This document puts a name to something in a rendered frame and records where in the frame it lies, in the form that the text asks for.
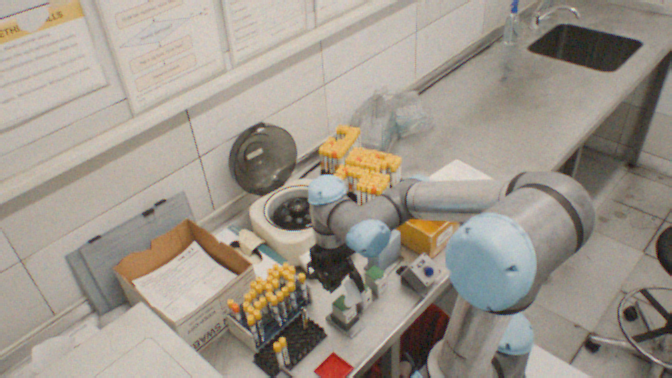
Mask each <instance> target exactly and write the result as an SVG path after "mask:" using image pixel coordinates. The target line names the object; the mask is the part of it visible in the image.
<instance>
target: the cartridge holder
mask: <svg viewBox="0 0 672 378"><path fill-rule="evenodd" d="M325 320H327V321H329V322H330V323H332V324H333V326H334V327H336V328H337V329H338V330H340V331H341V332H342V333H344V334H345V335H346V336H348V337H349V338H350V339H351V338H352V337H354V336H355V335H356V334H358V333H359V332H360V331H361V330H362V329H363V328H364V327H365V322H364V321H363V320H361V319H360V315H359V313H357V315H356V316H355V317H354V318H352V319H351V320H350V321H348V322H347V323H346V324H345V323H344V322H342V321H341V320H340V319H338V318H337V317H336V316H334V315H333V311H332V312H331V313H330V314H329V315H326V316H325Z"/></svg>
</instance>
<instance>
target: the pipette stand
mask: <svg viewBox="0 0 672 378"><path fill-rule="evenodd" d="M390 233H391V238H390V241H389V244H388V245H387V247H386V248H384V250H383V252H382V254H380V255H379V256H376V257H374V258H367V264H366V265H365V266H364V269H365V270H368V269H369V268H370V267H371V266H373V265H375V266H376V267H379V268H381V269H382V270H384V271H385V275H386V276H387V277H388V276H389V275H390V273H391V272H392V271H393V270H394V269H395V268H396V267H397V266H398V265H399V264H400V263H401V262H403V261H404V260H405V257H403V256H400V232H398V231H396V230H393V231H392V232H390Z"/></svg>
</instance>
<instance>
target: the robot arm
mask: <svg viewBox="0 0 672 378"><path fill-rule="evenodd" d="M308 191H309V198H308V202H309V204H310V212H311V219H312V230H313V237H314V241H315V244H314V245H313V246H311V247H310V248H309V250H310V257H311V261H309V262H308V263H307V270H308V277H309V279H308V281H309V280H311V279H312V278H315V279H317V280H318V281H319V283H320V284H321V285H322V288H323V289H325V290H326V291H330V294H332V293H333V292H334V291H335V290H337V289H338V288H339V287H340V286H341V285H342V281H343V280H344V279H345V277H346V276H347V275H348V278H349V279H347V280H346V281H345V282H344V287H345V289H346V292H347V293H346V296H345V300H344V305H345V306H346V307H347V308H349V307H351V306H354V305H356V304H358V303H360V305H361V307H362V309H363V310H365V309H366V294H365V286H364V283H363V279H362V277H361V275H360V272H359V271H358V269H357V268H356V266H355V264H354V262H353V260H351V258H350V257H349V256H347V255H350V254H355V253H358V254H360V255H361V256H362V257H364V258H374V257H376V256H379V255H380V254H382V252H383V250H384V248H386V247H387V245H388V244H389V241H390V238H391V233H390V232H392V231H393V230H395V229H396V228H398V227H400V226H402V224H404V223H405V222H407V221H408V220H410V219H423V220H438V221H454V222H465V223H464V224H463V225H462V227H461V228H460V229H459V230H458V231H457V232H456V233H455V234H454V235H453V236H451V237H450V239H449V240H448V243H447V245H446V249H445V266H446V268H447V269H448V270H449V271H450V272H449V273H448V277H449V279H450V281H451V283H452V285H454V287H455V288H456V290H457V291H458V292H459V295H458V298H457V302H456V305H455V308H453V311H452V314H451V317H450V320H449V323H448V326H447V330H446V333H445V336H444V339H443V340H441V341H439V342H438V343H437V344H436V345H435V346H434V347H433V349H432V350H431V352H429V355H428V359H427V362H426V364H425V365H424V366H423V367H422V368H421V369H420V370H418V371H415V374H414V375H413V376H412V377H411V378H527V376H526V374H525V371H526V367H527V363H528V359H529V354H530V350H531V349H532V347H533V329H532V326H531V324H530V322H529V321H528V320H527V319H526V317H525V316H523V315H522V314H521V313H522V312H524V311H525V310H526V309H528V308H529V307H530V306H531V303H532V302H533V300H535V299H536V297H537V295H538V293H539V291H540V289H541V287H542V285H543V283H544V282H545V280H546V278H547V277H548V276H549V275H550V274H551V273H552V272H553V271H554V270H555V269H556V268H557V267H559V266H561V265H562V264H563V263H564V262H566V261H567V260H568V259H569V258H571V257H572V256H573V255H574V253H575V252H577V251H578V250H579V249H580V248H581V247H582V246H583V245H584V244H585V243H586V241H588V240H589V238H590V237H591V235H592V232H593V230H594V224H595V209H594V205H593V201H592V199H591V197H590V195H589V193H588V192H587V190H585V189H584V188H583V187H582V186H581V185H580V184H579V183H578V182H577V181H575V180H574V179H572V177H570V176H568V175H566V174H563V173H560V172H553V171H524V172H519V173H517V174H515V175H514V176H513V178H512V179H499V180H465V181H431V180H430V179H428V178H424V177H423V175H422V174H414V175H412V177H410V178H407V179H405V180H403V181H402V182H400V183H399V184H397V185H395V186H394V187H392V188H390V189H388V190H387V191H385V192H383V193H382V194H380V195H378V196H377V197H374V198H372V199H371V201H369V202H367V203H365V204H364V205H362V206H359V205H358V204H357V203H355V202H354V201H351V199H350V198H349V197H347V196H346V194H345V192H346V189H345V188H344V183H343V181H342V180H341V179H340V178H338V177H336V175H332V174H325V175H320V177H318V178H316V179H314V180H313V181H312V182H311V183H310V185H309V188H308ZM309 267H311V268H312V269H314V271H313V272H312V273H311V275H310V270H309Z"/></svg>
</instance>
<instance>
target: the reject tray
mask: <svg viewBox="0 0 672 378"><path fill-rule="evenodd" d="M354 369H355V368H354V366H351V365H350V364H349V363H347V362H346V361H345V360H343V359H342V358H341V357H339V356H338V355H337V354H335V353H334V352H333V353H332V354H331V355H330V356H329V357H327V358H326V359H325V360H324V361H323V362H321V363H320V364H319V365H318V366H317V367H316V368H315V369H314V372H315V373H316V374H317V375H319V376H320V377H321V378H345V377H346V376H347V375H348V374H349V373H350V372H351V371H352V370H354Z"/></svg>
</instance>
